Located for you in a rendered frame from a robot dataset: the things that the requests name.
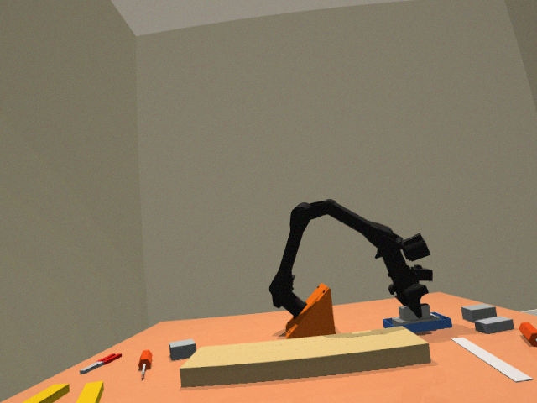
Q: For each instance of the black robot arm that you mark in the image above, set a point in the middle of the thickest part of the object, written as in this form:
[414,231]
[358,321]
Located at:
[388,243]

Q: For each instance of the yellow flat bar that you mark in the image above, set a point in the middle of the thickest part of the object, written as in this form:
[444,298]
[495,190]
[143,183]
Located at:
[50,395]
[91,393]

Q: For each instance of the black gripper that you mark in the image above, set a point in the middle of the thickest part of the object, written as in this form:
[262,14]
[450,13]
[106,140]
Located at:
[408,293]

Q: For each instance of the white flat strip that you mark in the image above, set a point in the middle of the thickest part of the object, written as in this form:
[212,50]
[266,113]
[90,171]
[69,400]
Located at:
[504,368]

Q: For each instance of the blue rectangular tray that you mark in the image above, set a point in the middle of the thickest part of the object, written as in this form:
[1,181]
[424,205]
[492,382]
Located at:
[444,322]

